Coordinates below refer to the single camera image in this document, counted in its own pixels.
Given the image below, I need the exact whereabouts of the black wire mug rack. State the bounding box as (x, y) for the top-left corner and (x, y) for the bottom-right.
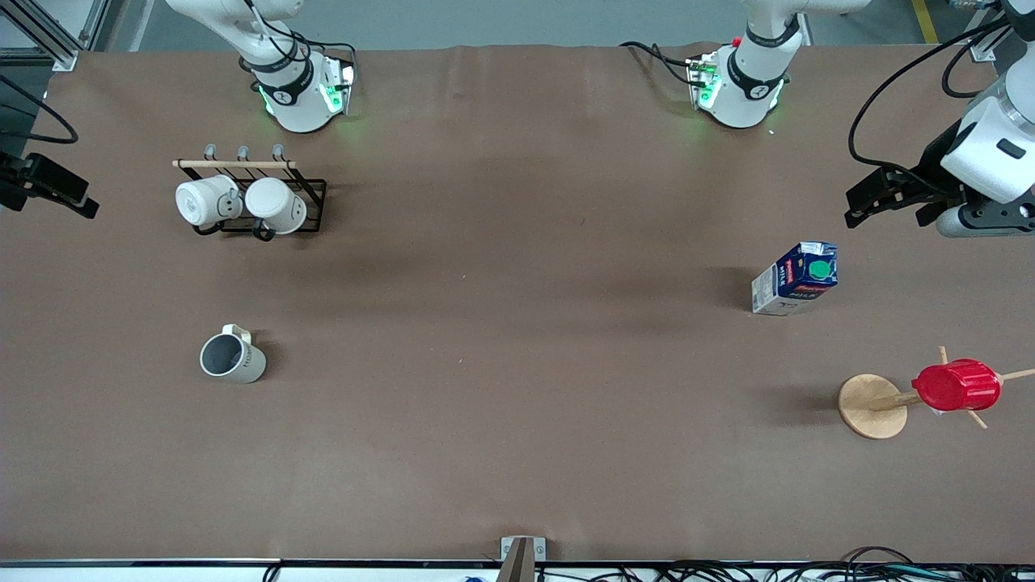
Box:
(172, 144), (328, 242)

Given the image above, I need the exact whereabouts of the white mug with grey handle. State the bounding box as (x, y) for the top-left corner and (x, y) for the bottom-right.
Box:
(175, 175), (243, 228)

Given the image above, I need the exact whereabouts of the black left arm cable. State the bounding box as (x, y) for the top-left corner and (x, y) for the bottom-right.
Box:
(847, 18), (1013, 199)

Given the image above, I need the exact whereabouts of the metal table edge rail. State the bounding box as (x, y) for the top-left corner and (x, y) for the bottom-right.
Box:
(0, 556), (1035, 569)

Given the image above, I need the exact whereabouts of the red plastic cup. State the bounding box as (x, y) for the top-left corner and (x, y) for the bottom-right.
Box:
(912, 359), (1002, 412)

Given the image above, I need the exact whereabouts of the black base cable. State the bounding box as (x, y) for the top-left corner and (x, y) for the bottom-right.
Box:
(243, 0), (358, 82)
(620, 40), (698, 86)

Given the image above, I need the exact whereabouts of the blue white milk carton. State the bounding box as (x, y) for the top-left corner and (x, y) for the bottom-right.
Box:
(751, 241), (839, 316)

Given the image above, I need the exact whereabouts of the aluminium frame profile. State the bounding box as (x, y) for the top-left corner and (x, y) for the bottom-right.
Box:
(969, 0), (1021, 62)
(0, 0), (110, 72)

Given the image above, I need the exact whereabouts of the white mug with black handle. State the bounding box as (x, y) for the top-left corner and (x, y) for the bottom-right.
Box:
(245, 178), (308, 235)

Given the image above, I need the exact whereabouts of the grey metal bracket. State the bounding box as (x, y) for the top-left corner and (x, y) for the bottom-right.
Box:
(501, 536), (547, 563)

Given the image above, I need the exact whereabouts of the black right base cable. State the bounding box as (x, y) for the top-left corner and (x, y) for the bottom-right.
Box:
(243, 0), (358, 82)

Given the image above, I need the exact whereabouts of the wooden mug tree stand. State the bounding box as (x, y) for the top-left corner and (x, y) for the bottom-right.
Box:
(838, 346), (1035, 441)

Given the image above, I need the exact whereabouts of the black left base cable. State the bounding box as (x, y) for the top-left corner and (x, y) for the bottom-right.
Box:
(620, 40), (698, 86)

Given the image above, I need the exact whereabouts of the black cable bundle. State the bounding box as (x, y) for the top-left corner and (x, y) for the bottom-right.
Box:
(534, 546), (1035, 582)

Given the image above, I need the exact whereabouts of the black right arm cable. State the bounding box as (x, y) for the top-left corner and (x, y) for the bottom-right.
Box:
(0, 75), (80, 146)

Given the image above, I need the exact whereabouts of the brown table cover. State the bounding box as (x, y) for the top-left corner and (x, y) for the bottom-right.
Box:
(0, 42), (1035, 564)

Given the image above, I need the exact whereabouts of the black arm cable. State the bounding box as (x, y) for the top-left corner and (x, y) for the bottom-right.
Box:
(847, 18), (1013, 199)
(0, 75), (80, 146)

